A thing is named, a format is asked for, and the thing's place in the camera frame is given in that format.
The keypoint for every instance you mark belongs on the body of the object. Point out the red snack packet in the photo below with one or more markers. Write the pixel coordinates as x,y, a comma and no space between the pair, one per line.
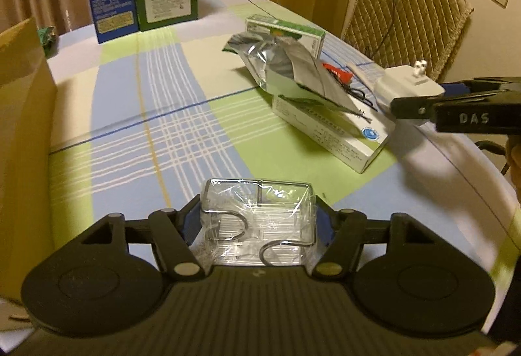
338,73

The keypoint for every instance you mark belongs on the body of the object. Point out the green white small box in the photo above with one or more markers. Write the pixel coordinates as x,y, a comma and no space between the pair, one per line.
293,30

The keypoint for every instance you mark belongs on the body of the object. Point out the silver foil bag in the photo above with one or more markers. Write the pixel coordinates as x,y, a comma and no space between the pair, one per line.
285,63

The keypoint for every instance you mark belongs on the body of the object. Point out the plaid cloth-covered desktop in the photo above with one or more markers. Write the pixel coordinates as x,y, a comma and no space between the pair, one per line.
163,95

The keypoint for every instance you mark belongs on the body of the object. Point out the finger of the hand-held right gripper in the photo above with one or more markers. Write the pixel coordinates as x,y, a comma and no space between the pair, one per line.
480,86
411,105

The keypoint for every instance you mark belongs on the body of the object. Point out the brown cardboard box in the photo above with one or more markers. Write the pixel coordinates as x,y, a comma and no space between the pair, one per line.
20,136

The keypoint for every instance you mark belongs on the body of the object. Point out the white medicine box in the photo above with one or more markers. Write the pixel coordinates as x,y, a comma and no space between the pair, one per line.
333,136

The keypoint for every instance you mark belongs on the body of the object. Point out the clear plastic hook box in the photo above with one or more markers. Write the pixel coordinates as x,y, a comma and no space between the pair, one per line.
252,217

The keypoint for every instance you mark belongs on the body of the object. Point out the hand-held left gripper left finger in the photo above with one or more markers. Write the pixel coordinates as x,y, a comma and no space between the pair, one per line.
191,227

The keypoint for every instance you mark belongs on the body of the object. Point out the chair with quilted cover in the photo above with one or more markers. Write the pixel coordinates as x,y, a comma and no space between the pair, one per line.
411,14

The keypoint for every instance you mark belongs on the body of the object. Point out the green snack packet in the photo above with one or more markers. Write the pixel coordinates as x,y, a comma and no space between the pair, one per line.
48,38

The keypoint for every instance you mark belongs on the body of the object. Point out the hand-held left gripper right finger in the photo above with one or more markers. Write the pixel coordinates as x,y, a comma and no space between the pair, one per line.
325,225

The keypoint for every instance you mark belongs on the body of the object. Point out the person's right hand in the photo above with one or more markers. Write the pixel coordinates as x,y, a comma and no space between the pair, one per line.
515,154

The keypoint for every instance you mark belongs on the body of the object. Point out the white power adapter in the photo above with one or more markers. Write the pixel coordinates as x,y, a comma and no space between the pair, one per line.
403,83

